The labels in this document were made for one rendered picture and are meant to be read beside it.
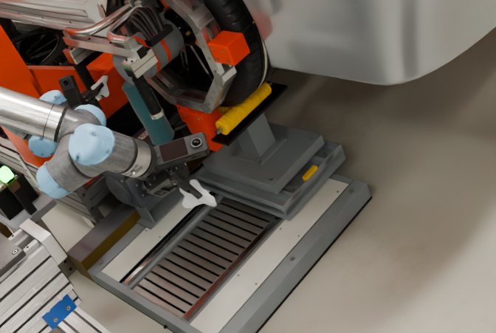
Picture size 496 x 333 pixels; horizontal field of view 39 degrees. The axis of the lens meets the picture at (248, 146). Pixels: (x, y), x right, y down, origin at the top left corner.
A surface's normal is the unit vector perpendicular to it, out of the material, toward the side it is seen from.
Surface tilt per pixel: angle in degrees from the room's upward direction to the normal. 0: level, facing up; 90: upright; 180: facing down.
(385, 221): 0
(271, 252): 0
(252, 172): 0
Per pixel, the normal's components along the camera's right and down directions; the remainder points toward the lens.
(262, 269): -0.35, -0.75
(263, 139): 0.69, 0.20
